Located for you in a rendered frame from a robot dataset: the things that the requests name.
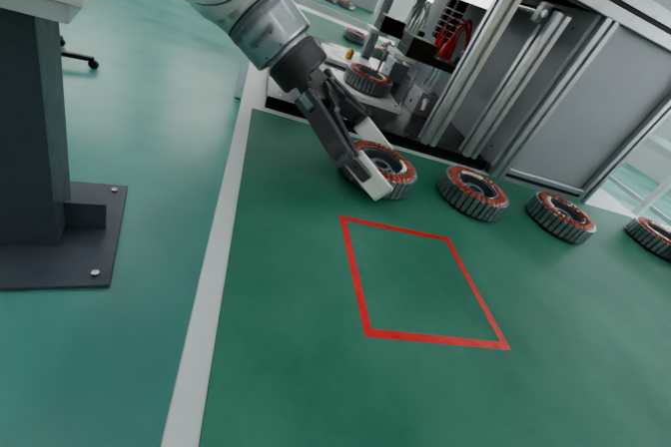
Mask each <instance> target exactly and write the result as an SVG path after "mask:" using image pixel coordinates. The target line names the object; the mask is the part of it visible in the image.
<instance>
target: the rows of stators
mask: <svg viewBox="0 0 671 447"><path fill-rule="evenodd" d="M625 227H626V229H627V232H628V233H629V234H630V235H631V236H632V237H634V239H635V240H637V242H639V243H641V245H643V246H644V245H645V248H647V249H648V248H649V250H650V251H653V252H654V253H655V254H658V256H661V257H662V258H665V259H667V260H670V261H671V231H669V230H670V229H669V228H666V227H665V226H664V225H661V223H658V222H655V221H654V220H651V219H648V218H646V217H639V216H637V217H635V218H634V219H633V220H632V221H631V222H629V223H628V224H627V225H626V226H625Z"/></svg>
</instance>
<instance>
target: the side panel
mask: <svg viewBox="0 0 671 447"><path fill-rule="evenodd" d="M670 114H671V53H670V52H668V51H667V50H665V49H663V48H661V47H659V46H657V45H655V44H654V43H652V42H650V41H648V40H646V39H644V38H642V37H641V36H639V35H637V34H635V33H633V32H631V31H629V30H628V29H626V28H624V27H622V26H620V23H618V22H615V21H612V19H610V18H608V17H605V16H603V17H602V18H601V19H600V21H599V22H598V23H597V25H596V26H595V28H594V29H593V30H592V32H591V33H590V34H589V36H588V37H587V39H586V40H585V41H584V43H583V44H582V46H581V47H580V48H579V50H578V51H577V52H576V54H575V55H574V57H573V58H572V59H571V61H570V62H569V63H568V65H567V66H566V68H565V69H564V70H563V72H562V73H561V74H560V76H559V77H558V79H557V80H556V81H555V83H554V84H553V86H552V87H551V88H550V90H549V91H548V92H547V94H546V95H545V97H544V98H543V99H542V101H541V102H540V103H539V105H538V106H537V108H536V109H535V110H534V112H533V113H532V115H531V116H530V117H529V119H528V120H527V121H526V123H525V124H524V126H523V127H522V128H521V130H520V131H519V132H518V134H517V135H516V137H515V138H514V139H513V141H512V142H511V144H510V145H509V146H508V148H507V149H506V150H505V152H504V153H503V155H502V156H501V157H500V159H499V160H498V161H497V163H496V164H495V166H492V165H491V164H488V166H487V167H486V168H485V171H486V172H487V173H489V176H490V177H494V178H497V179H501V180H504V181H507V182H511V183H514V184H518V185H521V186H525V187H528V188H532V189H535V190H539V191H542V192H549V193H552V194H555V195H556V196H560V197H563V198H567V199H570V200H573V201H577V202H581V203H584V204H585V203H586V202H587V201H588V200H589V198H590V197H591V196H592V195H593V194H594V193H595V192H596V191H597V190H598V189H599V188H600V187H601V186H602V185H603V184H604V183H605V182H606V181H607V180H608V179H609V178H610V177H611V176H612V175H613V173H614V172H615V171H616V170H617V169H618V168H619V167H620V166H621V165H622V164H623V163H624V162H625V161H626V160H627V159H628V158H629V157H630V156H631V155H632V154H633V153H634V152H635V151H636V150H637V148H638V147H639V146H640V145H641V144H642V143H643V142H644V141H645V140H646V139H647V138H648V137H649V136H650V135H651V134H652V133H653V132H654V131H655V130H656V129H657V128H658V127H659V126H660V125H661V123H662V122H663V121H664V120H665V119H666V118H667V117H668V116H669V115H670Z"/></svg>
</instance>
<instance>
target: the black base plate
mask: <svg viewBox="0 0 671 447"><path fill-rule="evenodd" d="M314 38H315V39H316V40H317V42H318V43H319V44H321V43H324V44H327V45H329V46H332V47H335V48H338V49H340V50H343V51H346V52H347V50H348V48H345V47H342V46H340V45H337V44H334V43H332V42H329V41H326V40H324V39H321V38H318V37H316V36H314ZM353 54H354V55H356V56H359V57H362V58H365V59H367V60H368V62H369V63H370V65H371V66H372V67H373V68H374V70H376V68H377V66H378V64H379V60H377V59H375V58H372V57H370V58H368V57H367V56H363V55H362V54H361V53H359V52H356V51H354V53H353ZM319 68H320V69H321V70H322V71H323V70H324V69H325V68H329V69H331V68H334V69H337V70H340V71H343V72H345V69H346V68H344V67H341V66H338V65H335V64H333V63H330V62H327V61H324V62H323V63H322V64H321V65H320V66H319ZM270 70H271V69H270V68H269V67H268V77H267V89H266V100H265V108H268V109H272V110H275V111H279V112H282V113H286V114H289V115H292V116H296V117H299V118H303V119H307V118H306V117H305V115H304V114H303V113H302V112H301V110H300V109H299V108H298V107H297V105H296V104H295V99H296V98H298V97H299V96H300V95H301V94H300V92H299V90H298V89H297V88H294V89H292V90H291V91H290V92H289V93H285V92H284V91H283V90H282V89H281V88H280V87H279V85H278V84H277V83H276V82H275V81H274V79H273V78H272V77H271V76H270V72H269V71H270ZM411 80H412V79H411V78H410V77H409V76H408V75H407V74H406V76H405V78H404V80H403V82H402V84H398V83H396V82H393V85H392V87H391V89H390V91H389V92H390V93H391V95H392V96H393V98H394V99H395V101H396V102H397V104H398V105H399V104H400V102H401V100H402V98H403V96H404V94H405V92H406V90H407V88H408V86H409V84H410V82H411ZM362 104H363V105H364V106H365V109H366V110H367V109H369V110H370V111H371V115H370V116H369V117H370V119H371V120H372V121H373V123H374V124H375V125H376V127H377V128H378V129H379V130H380V132H381V133H382V134H383V136H384V137H385V138H386V139H387V141H388V142H389V143H390V144H392V145H395V146H399V147H402V148H406V149H409V150H412V151H416V152H419V153H423V154H426V155H430V156H433V157H436V158H440V159H443V160H447V161H450V162H454V163H457V164H460V165H464V166H467V167H471V168H474V169H478V170H481V171H482V170H483V169H484V167H485V166H486V164H487V161H486V160H485V159H484V157H483V156H482V155H481V154H479V155H478V156H477V158H476V159H472V158H471V157H465V156H464V155H463V154H462V152H461V151H460V150H459V147H460V146H461V144H462V143H463V141H464V139H465V137H464V136H463V134H462V133H461V132H460V131H459V130H458V129H457V128H456V127H455V126H454V125H453V123H452V122H449V124H448V126H447V127H446V129H445V131H444V132H443V134H442V136H441V137H440V139H439V141H438V143H437V144H436V146H435V147H432V146H431V145H430V144H427V145H425V144H423V143H422V142H421V141H420V139H419V138H418V135H419V133H420V131H421V129H422V128H423V126H424V124H425V122H426V120H427V118H424V117H421V116H418V115H415V114H413V113H412V112H411V111H410V110H409V108H408V107H407V106H406V104H403V106H402V108H401V114H396V113H393V112H390V111H387V110H384V109H381V108H378V107H375V106H372V105H368V104H365V103H362ZM341 118H342V120H343V122H344V124H345V126H346V128H347V130H348V131H349V132H351V133H354V134H357V132H356V131H355V130H354V128H353V127H354V124H352V123H351V122H350V121H348V120H347V119H346V118H344V117H343V116H341Z"/></svg>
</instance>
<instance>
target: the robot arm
mask: <svg viewBox="0 0 671 447"><path fill-rule="evenodd" d="M185 1H188V2H189V4H190V5H191V6H192V7H193V8H194V9H195V10H196V11H197V12H198V13H199V14H200V15H202V16H203V17H204V18H205V19H207V20H210V21H211V22H213V23H214V24H216V25H217V26H219V27H220V28H221V29H222V30H224V31H225V32H226V33H227V34H228V35H229V37H231V39H232V40H233V42H234V43H235V44H236V45H237V46H238V47H239V48H240V49H241V50H242V51H243V53H244V54H245V55H246V56H247V57H248V59H249V60H250V61H251V62H252V63H253V64H254V65H255V67H256V68H257V69H258V70H259V71H263V70H265V69H266V68H268V67H269V68H270V69H271V70H270V71H269V72H270V76H271V77H272V78H273V79H274V81H275V82H276V83H277V84H278V85H279V87H280V88H281V89H282V90H283V91H284V92H285V93H289V92H290V91H291V90H292V89H294V88H297V89H298V90H299V92H300V94H301V95H300V96H299V97H298V98H296V99H295V104H296V105H297V107H298V108H299V109H300V110H301V112H302V113H303V114H304V115H305V117H306V118H307V120H308V121H309V123H310V125H311V126H312V128H313V130H314V131H315V133H316V135H317V136H318V138H319V140H320V141H321V143H322V145H323V146H324V148H325V150H326V151H327V153H328V155H329V156H330V158H331V160H332V161H333V163H334V165H335V166H336V167H337V168H338V169H341V168H342V167H346V168H347V169H348V170H349V172H350V173H351V174H352V175H353V176H354V178H355V179H356V180H357V181H358V182H359V183H360V185H361V186H362V187H363V188H364V189H365V190H366V192H367V193H368V194H369V195H370V196H371V197H372V199H373V200H374V201H377V200H379V199H381V198H382V197H384V196H386V195H387V194H389V193H391V192H392V191H393V187H392V186H391V185H390V184H389V182H388V181H387V180H386V179H385V177H384V176H383V175H382V174H381V173H380V171H379V170H378V169H377V168H376V166H375V165H374V164H373V163H372V161H371V160H370V159H369V158H368V157H367V155H366V154H365V153H364V152H363V150H359V151H358V150H357V148H356V146H355V144H354V142H353V140H352V138H351V136H350V134H349V132H348V130H347V128H346V126H345V124H344V122H343V120H342V118H341V116H343V117H344V118H346V119H347V120H348V121H350V122H351V123H352V124H354V127H353V128H354V130H355V131H356V132H357V133H358V135H359V136H360V137H361V138H362V140H363V141H372V142H376V143H377V144H378V143H380V144H381V145H385V146H386V147H387V148H388V147H390V148H391V151H392V150H393V147H392V146H391V145H390V143H389V142H388V141H387V139H386V138H385V137H384V136H383V134H382V133H381V132H380V130H379V129H378V128H377V127H376V125H375V124H374V123H373V121H372V120H371V119H370V117H369V116H370V115H371V111H370V110H369V109H367V110H366V109H365V106H364V105H363V104H362V103H361V102H360V101H359V100H358V99H357V98H356V97H355V96H354V95H353V94H352V93H351V92H350V91H349V90H348V89H347V88H346V87H345V86H344V85H343V84H342V83H341V82H340V81H339V80H338V79H337V78H336V76H335V75H334V74H333V73H332V71H331V70H330V69H329V68H325V69H324V70H323V71H322V70H321V69H320V68H319V66H320V65H321V64H322V63H323V62H324V61H325V60H326V59H327V53H326V52H325V51H324V49H323V48H322V47H321V45H320V44H319V43H318V42H317V40H316V39H315V38H314V36H311V35H306V34H305V33H306V32H307V31H308V29H309V28H310V22H309V20H308V19H307V18H306V16H305V15H304V14H303V13H302V11H301V10H300V9H299V7H298V6H297V5H296V3H295V2H294V1H293V0H185Z"/></svg>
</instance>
